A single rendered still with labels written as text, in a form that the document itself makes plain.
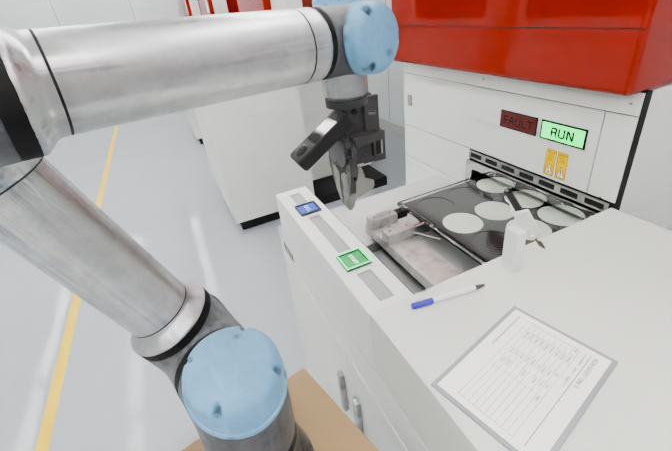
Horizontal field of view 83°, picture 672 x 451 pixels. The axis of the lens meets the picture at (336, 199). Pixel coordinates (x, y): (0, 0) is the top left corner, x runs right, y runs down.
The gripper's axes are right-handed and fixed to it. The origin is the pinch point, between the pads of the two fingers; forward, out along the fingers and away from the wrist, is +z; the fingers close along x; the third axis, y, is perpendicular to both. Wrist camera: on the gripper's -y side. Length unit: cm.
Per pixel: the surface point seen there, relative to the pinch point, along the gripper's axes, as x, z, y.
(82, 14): 796, -57, -113
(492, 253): -7.6, 19.7, 31.3
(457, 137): 35, 10, 58
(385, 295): -11.9, 13.8, 0.7
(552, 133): 2, 0, 58
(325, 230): 14.5, 13.9, 0.3
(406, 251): 5.7, 21.5, 17.2
